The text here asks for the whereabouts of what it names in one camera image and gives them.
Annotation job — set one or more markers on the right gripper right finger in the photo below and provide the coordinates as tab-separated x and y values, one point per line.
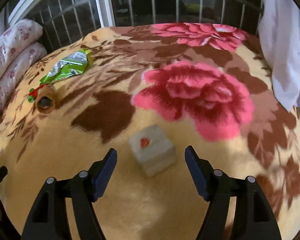
253	219

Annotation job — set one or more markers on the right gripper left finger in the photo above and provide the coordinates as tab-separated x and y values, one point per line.
48	218

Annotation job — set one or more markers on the green snack bag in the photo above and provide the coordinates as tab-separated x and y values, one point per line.
72	65

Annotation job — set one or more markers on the red green toy car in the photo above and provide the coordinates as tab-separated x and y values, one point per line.
33	93

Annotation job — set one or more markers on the white foam cube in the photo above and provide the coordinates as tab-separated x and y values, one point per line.
153	151

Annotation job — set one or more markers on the floral white rolled quilt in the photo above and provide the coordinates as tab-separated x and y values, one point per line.
19	50

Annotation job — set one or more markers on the yellow floral fleece blanket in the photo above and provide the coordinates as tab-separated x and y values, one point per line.
149	92

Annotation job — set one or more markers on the white curtain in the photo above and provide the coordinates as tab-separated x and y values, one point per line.
279	32

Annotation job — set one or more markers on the white window frame with bars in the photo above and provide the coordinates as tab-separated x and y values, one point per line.
66	21

